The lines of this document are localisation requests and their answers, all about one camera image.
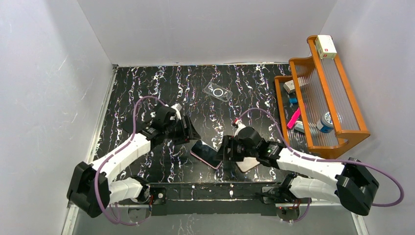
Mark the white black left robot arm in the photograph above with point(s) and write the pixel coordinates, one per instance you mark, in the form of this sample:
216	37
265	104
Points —
93	187

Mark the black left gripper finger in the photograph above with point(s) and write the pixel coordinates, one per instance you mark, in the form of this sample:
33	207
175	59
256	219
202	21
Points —
190	131
179	140

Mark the pink phone case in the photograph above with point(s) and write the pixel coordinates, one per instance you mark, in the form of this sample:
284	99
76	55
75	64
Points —
205	159

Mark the grey white small box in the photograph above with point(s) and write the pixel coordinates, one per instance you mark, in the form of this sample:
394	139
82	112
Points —
289	86

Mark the clear magsafe phone case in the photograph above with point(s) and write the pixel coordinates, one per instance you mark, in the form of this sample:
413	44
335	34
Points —
218	92

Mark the orange wooden shelf rack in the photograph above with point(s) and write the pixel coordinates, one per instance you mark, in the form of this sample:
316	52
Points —
321	85

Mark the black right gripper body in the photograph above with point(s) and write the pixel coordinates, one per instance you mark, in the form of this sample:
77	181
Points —
229	148

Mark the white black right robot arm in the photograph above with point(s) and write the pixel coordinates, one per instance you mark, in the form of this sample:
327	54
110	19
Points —
349	184

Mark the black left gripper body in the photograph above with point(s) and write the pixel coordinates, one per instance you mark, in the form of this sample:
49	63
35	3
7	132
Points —
186	129

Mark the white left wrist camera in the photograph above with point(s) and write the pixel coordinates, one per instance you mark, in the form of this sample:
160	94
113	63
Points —
177	108

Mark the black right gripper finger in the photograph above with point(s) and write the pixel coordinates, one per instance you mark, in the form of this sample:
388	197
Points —
224	155
226	142

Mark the beige phone case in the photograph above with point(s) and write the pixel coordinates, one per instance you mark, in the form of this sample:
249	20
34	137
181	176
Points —
247	164

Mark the light blue eraser block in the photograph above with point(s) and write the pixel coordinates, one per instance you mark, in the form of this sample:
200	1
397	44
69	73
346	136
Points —
299	126

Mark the white box with red label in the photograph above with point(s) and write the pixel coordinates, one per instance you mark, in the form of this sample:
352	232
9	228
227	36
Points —
325	47

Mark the pink highlighter marker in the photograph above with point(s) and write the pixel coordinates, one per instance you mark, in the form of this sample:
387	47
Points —
294	118

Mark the blue white tape roll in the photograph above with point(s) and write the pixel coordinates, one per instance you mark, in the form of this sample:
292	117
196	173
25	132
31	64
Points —
325	124

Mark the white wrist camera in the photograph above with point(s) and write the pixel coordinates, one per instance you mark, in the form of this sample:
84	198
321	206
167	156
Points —
177	108
238	125

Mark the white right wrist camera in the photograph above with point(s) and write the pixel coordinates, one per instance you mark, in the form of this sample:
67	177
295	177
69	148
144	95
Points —
238	125

